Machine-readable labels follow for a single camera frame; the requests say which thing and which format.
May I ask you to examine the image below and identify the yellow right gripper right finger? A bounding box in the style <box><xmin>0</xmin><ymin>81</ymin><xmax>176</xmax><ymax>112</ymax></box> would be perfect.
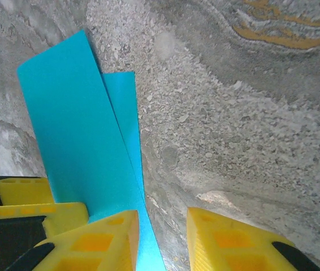
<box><xmin>187</xmin><ymin>207</ymin><xmax>320</xmax><ymax>271</ymax></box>

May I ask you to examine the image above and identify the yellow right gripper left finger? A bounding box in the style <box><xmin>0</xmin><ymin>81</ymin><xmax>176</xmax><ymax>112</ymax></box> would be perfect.
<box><xmin>6</xmin><ymin>209</ymin><xmax>140</xmax><ymax>271</ymax></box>

